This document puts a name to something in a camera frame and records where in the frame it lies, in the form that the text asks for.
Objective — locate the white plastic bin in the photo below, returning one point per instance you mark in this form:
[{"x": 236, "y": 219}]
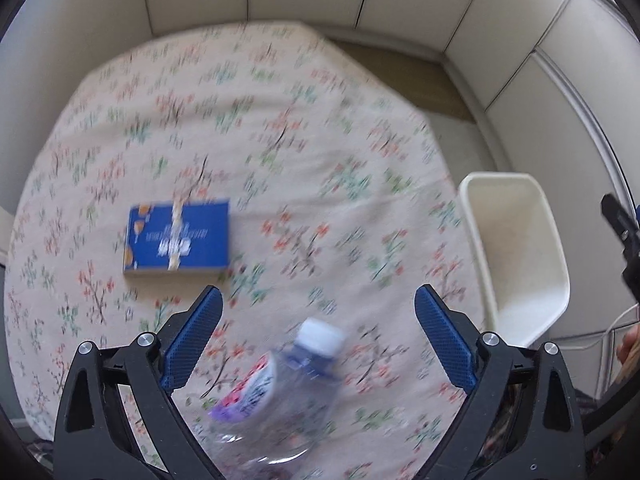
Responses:
[{"x": 515, "y": 240}]

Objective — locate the person's right hand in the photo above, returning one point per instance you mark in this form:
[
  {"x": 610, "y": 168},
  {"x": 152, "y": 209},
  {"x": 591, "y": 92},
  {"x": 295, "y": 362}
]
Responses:
[{"x": 631, "y": 347}]

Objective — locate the clear plastic bottle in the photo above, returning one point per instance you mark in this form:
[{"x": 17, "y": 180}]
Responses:
[{"x": 295, "y": 390}]

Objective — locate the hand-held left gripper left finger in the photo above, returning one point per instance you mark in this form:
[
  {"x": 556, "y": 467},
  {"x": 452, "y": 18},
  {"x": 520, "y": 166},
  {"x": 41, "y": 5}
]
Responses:
[{"x": 195, "y": 335}]

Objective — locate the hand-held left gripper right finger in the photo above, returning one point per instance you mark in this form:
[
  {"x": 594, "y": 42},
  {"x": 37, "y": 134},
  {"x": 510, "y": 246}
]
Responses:
[{"x": 445, "y": 335}]

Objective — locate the blue cardboard box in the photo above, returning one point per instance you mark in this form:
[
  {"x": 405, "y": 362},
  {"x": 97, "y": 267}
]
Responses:
[{"x": 200, "y": 240}]

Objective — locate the white kitchen cabinet run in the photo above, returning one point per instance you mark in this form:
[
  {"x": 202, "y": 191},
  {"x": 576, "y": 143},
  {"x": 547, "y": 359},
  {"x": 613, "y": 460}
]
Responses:
[{"x": 425, "y": 0}]

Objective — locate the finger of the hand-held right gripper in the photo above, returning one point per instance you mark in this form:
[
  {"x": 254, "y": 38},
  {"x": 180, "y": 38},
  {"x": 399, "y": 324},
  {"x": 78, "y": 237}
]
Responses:
[{"x": 622, "y": 222}]

